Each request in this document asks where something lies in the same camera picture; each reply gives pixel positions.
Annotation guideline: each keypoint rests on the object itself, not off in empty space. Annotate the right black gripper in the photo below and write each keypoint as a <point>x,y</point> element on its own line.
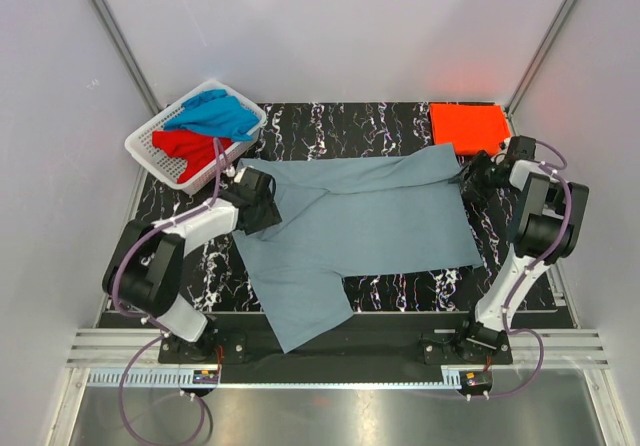
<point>479,194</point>

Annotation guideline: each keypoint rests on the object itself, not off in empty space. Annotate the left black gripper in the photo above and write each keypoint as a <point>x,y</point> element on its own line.
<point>270,218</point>

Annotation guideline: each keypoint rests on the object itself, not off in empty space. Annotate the grey blue t shirt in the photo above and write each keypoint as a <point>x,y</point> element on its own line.
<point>351,217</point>

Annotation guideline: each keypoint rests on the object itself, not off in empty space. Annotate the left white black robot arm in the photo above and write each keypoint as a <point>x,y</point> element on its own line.
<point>146,267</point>

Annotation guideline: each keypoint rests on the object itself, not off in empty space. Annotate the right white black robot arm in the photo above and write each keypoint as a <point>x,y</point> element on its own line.
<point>544,228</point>

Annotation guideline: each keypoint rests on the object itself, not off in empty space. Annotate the folded orange t shirt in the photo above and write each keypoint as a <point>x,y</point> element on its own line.
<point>470,129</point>

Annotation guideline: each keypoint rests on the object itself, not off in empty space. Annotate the red t shirt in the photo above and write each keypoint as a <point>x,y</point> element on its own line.
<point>195,149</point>

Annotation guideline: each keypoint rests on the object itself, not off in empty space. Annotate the black marble pattern mat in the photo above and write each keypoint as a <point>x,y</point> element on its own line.
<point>214,278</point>

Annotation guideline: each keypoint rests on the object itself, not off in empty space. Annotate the white plastic laundry basket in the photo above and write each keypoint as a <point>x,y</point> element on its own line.
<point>166,169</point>

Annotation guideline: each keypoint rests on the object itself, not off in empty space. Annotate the aluminium frame rail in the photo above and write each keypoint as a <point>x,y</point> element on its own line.
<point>135,358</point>

